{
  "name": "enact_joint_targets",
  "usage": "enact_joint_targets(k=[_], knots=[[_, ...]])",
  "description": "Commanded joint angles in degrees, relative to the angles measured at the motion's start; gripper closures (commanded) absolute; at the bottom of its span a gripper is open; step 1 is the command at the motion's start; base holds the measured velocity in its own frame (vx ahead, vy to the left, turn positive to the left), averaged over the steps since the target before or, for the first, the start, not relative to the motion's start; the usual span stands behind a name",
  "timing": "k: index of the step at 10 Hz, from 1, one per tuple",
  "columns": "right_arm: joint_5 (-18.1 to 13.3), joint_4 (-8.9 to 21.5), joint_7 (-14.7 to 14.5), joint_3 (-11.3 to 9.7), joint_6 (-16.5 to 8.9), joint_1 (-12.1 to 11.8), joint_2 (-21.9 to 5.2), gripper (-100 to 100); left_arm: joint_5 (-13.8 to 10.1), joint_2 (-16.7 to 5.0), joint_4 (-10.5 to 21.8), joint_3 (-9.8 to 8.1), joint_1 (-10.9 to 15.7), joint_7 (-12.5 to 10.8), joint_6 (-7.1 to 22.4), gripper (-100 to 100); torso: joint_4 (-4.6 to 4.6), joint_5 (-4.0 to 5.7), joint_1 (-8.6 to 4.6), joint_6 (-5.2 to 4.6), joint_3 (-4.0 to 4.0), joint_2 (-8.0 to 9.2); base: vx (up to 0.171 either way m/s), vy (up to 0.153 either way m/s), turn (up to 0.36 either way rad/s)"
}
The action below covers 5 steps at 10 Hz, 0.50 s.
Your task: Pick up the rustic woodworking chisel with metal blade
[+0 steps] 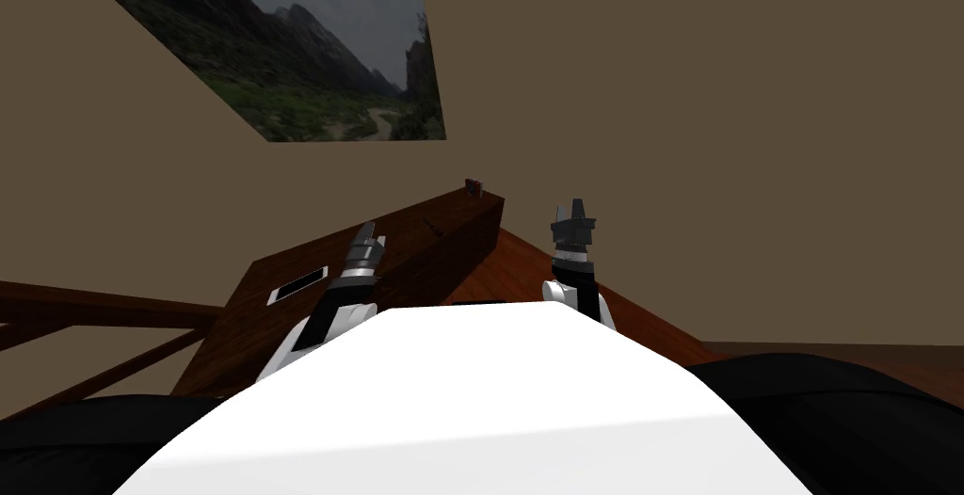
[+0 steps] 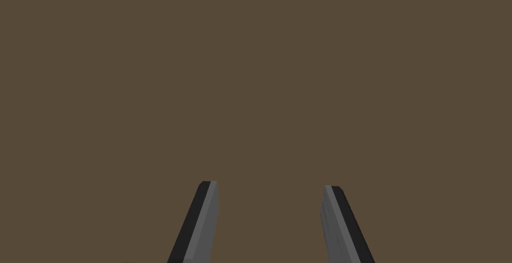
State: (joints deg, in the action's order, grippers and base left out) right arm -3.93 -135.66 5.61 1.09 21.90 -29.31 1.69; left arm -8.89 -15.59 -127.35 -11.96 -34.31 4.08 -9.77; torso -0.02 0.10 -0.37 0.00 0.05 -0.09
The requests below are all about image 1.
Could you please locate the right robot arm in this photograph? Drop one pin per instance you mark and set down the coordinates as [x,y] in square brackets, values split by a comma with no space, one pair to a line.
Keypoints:
[828,427]

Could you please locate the white-edged black smartphone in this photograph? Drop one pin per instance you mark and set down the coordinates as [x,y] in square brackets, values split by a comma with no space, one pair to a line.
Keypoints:
[298,285]

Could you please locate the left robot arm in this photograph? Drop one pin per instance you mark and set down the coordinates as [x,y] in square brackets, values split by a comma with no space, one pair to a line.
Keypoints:
[331,314]

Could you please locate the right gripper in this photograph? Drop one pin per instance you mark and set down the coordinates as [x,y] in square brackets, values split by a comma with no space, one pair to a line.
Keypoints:
[574,231]

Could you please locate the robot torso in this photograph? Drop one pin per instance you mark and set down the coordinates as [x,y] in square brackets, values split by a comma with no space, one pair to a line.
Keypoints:
[467,405]

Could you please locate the small red box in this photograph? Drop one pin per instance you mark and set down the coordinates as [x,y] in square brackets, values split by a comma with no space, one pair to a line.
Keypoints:
[473,187]

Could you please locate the dark brown wooden desk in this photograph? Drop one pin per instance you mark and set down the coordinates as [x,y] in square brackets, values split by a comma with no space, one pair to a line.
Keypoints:
[422,254]

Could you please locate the mountain landscape wall picture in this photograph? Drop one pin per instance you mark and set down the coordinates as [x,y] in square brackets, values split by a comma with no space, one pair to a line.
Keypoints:
[316,51]

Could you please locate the thin dark pen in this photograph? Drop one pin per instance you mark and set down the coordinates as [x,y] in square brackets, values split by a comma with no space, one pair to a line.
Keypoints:
[433,227]

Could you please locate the brown wooden rail frame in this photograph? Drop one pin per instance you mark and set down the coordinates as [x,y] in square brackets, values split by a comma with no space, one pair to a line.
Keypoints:
[90,314]

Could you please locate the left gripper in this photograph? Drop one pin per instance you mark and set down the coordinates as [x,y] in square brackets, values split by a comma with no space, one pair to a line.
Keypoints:
[364,256]

